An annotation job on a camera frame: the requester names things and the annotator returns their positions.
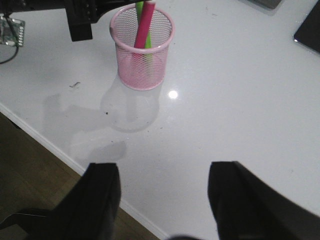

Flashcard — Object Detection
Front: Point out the black mouse pad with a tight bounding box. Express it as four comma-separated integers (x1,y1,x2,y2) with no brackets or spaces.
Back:
293,0,320,53

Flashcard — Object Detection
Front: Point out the grey open laptop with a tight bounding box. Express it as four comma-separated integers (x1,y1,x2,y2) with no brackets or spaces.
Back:
244,0,282,10

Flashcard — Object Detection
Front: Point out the green circuit board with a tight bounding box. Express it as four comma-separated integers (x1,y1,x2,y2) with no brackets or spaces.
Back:
0,16,26,48

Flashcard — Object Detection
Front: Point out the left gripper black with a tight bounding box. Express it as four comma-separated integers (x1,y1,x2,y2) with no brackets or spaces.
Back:
0,0,137,42

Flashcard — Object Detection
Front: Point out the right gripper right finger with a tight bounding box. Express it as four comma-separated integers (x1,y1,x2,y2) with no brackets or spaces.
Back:
207,161,320,240

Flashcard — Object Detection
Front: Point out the green marker pen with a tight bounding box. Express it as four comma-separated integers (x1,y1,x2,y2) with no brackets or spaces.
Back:
135,0,153,60

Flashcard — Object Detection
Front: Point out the black cable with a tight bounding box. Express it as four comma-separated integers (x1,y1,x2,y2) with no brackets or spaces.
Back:
0,14,20,65

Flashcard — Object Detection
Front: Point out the pink marker pen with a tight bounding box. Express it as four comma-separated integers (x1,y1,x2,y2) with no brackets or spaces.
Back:
133,0,156,49

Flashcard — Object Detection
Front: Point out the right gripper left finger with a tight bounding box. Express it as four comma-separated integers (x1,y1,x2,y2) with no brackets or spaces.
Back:
0,163,121,240

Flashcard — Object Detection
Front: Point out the pink mesh pen holder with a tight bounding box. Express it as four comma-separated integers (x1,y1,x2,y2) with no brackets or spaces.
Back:
109,2,175,91

